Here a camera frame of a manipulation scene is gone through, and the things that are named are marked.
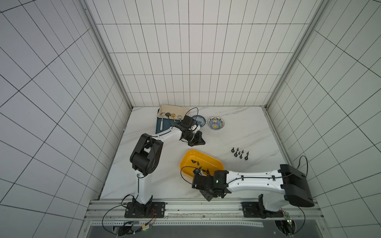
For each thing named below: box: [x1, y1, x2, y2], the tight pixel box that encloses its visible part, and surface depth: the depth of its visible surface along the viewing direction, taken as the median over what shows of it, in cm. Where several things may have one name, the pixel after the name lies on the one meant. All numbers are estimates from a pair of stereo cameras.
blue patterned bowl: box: [191, 115, 206, 128], surface depth 109 cm
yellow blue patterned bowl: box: [207, 116, 225, 131], surface depth 109 cm
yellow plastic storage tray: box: [179, 149, 225, 178], surface depth 89 cm
